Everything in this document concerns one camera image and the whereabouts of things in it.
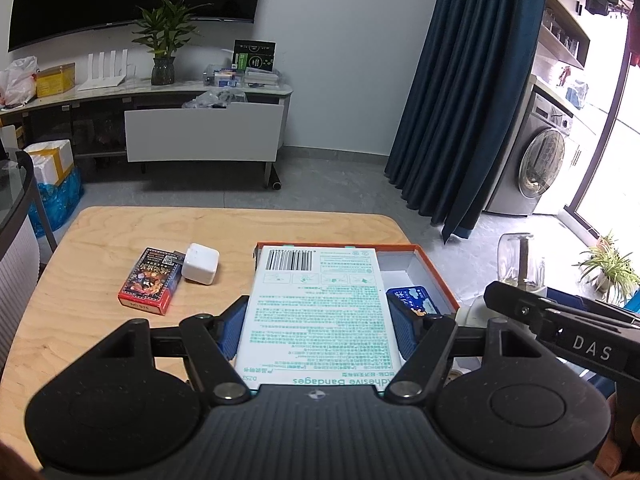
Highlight wall shelf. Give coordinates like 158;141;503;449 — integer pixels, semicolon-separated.
537;0;594;69

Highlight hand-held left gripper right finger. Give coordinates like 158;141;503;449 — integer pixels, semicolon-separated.
382;292;543;405

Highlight green bandage box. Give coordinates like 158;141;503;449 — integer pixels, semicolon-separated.
234;245;407;397

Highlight white cube charger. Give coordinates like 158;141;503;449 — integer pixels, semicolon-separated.
180;242;221;286

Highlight orange cardboard box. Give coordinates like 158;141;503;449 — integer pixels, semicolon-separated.
249;241;461;322

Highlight playing card box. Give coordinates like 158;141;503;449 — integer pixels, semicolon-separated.
117;246;185;316

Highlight white router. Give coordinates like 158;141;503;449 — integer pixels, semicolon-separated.
77;48;135;92

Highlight silver washing machine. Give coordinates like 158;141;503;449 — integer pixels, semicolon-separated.
482;84;574;217

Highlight blue plastic bag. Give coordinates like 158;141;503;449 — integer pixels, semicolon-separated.
27;167;85;234

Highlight white panel cart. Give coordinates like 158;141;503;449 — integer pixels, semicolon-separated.
123;102;285;191

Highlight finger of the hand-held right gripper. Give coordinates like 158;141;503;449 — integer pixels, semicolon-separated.
483;280;562;339

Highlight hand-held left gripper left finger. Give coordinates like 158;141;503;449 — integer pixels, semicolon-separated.
102;296;252;407

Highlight dark blue curtain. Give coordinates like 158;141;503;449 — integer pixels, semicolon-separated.
384;0;551;246

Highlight black and green box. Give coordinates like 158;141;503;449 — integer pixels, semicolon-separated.
233;39;277;74

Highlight blue plastic box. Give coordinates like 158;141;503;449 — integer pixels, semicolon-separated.
385;285;442;317

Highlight white cardboard box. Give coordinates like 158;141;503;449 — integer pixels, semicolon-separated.
23;138;76;187

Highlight potted plant in dark vase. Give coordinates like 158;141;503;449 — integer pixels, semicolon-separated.
132;0;201;86

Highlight round black coffee table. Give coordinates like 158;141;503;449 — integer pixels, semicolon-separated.
0;152;57;377

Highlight clear plastic boxes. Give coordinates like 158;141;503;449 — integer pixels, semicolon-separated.
202;62;284;89

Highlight tv stand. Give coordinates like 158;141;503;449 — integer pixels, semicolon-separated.
0;77;294;162

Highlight spider plant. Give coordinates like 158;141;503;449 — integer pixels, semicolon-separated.
574;232;640;306

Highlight yellow box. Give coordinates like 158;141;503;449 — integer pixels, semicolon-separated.
35;63;77;99

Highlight clear bag of parts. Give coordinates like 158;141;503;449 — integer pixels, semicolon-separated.
182;87;249;110

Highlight white plastic bag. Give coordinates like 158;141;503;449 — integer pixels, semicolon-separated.
0;56;39;109

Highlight white plug-in device with bottle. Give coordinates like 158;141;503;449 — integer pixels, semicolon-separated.
456;232;547;334

